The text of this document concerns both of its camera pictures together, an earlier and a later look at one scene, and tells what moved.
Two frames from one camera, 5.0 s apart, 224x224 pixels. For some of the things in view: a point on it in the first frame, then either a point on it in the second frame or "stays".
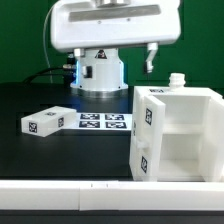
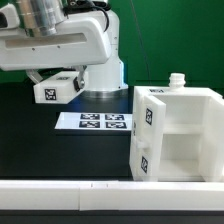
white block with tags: (48, 121) → (56, 88)
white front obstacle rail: (111, 195) stays
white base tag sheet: (103, 121) stays
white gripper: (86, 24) → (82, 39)
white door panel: (150, 138) stays
